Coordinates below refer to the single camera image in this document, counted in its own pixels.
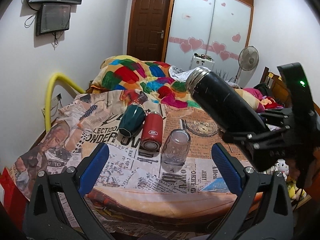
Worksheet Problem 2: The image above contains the clear glass cup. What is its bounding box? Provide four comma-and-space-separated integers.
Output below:
161, 129, 191, 166

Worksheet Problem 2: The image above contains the white grey crumpled cloth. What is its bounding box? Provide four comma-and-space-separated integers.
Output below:
168, 66, 194, 82

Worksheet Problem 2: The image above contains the red insulated cup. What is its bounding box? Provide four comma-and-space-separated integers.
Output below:
140, 112, 163, 152

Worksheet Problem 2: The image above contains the white small appliance box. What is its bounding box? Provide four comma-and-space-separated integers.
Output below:
189, 53, 215, 71

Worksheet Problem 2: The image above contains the wooden bed headboard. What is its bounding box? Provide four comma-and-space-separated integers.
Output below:
260, 67, 320, 116

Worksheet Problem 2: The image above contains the black thermos bottle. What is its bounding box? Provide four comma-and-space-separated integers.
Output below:
185, 67, 269, 134

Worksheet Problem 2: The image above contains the newspaper print cloth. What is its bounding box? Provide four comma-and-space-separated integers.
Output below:
10, 90, 236, 239

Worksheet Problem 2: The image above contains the small black wall monitor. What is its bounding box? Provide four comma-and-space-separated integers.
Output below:
35, 4, 71, 36

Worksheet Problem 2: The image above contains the standing electric fan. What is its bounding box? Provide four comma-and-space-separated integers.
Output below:
235, 46, 259, 82

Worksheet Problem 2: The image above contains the glass ashtray dish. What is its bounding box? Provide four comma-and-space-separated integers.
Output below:
185, 120, 218, 137

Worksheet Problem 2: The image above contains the red cardboard box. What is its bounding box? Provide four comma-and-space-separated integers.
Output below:
1, 168, 27, 231

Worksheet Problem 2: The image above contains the yellow padded bed rail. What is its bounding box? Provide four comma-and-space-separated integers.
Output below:
44, 72, 86, 133

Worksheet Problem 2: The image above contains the dark green ceramic cup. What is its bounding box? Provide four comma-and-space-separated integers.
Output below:
119, 105, 146, 138

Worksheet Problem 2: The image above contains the red plush toy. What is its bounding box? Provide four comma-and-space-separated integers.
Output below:
260, 96, 283, 109

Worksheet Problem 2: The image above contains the brown wooden door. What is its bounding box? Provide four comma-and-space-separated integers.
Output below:
127, 0, 170, 61

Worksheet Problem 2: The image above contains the dry twig decoration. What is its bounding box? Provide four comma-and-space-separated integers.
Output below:
215, 69, 234, 81

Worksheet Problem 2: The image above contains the white sliding wardrobe with hearts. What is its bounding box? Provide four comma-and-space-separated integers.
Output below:
164, 0, 253, 81

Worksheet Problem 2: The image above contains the colourful patchwork blanket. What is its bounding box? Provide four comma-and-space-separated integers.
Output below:
89, 55, 266, 113

